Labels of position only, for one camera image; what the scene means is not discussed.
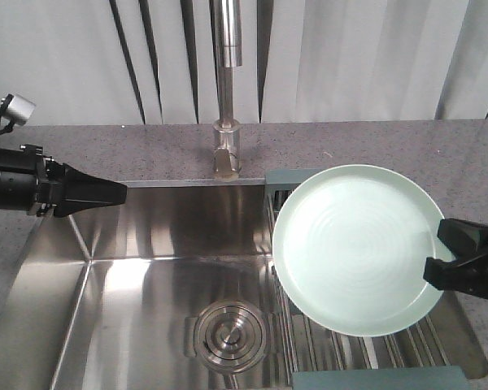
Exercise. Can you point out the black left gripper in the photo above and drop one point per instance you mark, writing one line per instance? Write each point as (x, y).
(35, 183)

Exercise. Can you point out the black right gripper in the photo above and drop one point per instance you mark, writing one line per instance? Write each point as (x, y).
(468, 272)

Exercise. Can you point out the light green round plate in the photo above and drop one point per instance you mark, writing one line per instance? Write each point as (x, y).
(350, 245)

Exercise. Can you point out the grey dish drying rack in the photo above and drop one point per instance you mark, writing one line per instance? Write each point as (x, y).
(439, 351)

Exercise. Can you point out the white pleated curtain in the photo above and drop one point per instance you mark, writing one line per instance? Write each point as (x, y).
(152, 62)

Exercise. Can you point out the stainless steel sink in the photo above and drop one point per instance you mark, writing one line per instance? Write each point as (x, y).
(101, 297)

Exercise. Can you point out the steel sink drain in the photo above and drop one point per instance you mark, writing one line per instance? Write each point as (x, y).
(228, 337)

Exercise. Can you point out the steel kitchen faucet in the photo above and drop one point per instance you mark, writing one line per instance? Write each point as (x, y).
(227, 37)

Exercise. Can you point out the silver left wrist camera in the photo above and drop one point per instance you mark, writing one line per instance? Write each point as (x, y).
(19, 109)

